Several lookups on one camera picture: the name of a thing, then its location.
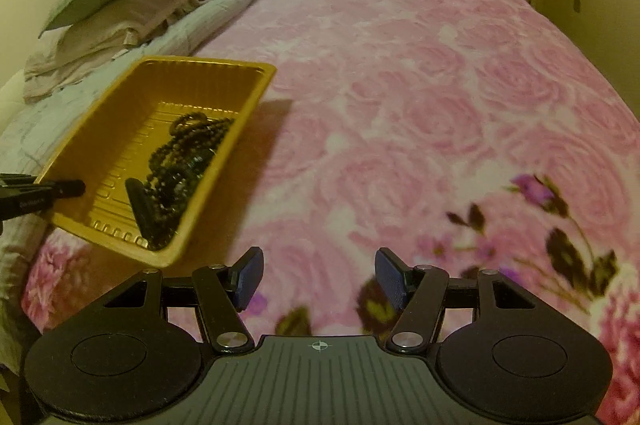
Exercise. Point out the pink floral blanket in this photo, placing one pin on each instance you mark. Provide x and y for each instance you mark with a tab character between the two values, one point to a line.
425	80

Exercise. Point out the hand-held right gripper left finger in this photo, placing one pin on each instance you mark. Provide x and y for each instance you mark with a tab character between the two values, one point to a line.
250	277

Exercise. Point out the yellow plastic tray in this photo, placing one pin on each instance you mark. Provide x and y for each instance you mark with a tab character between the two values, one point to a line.
100	145

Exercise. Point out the striped pale green quilt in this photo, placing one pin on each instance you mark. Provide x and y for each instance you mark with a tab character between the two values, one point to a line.
220	0

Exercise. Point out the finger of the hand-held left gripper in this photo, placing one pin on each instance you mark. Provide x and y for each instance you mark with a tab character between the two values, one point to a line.
17	178
65	188

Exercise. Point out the beige pillow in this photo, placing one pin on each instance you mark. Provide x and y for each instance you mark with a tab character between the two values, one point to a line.
150	5

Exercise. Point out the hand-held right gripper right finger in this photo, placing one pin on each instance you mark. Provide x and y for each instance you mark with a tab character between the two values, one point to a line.
392	277

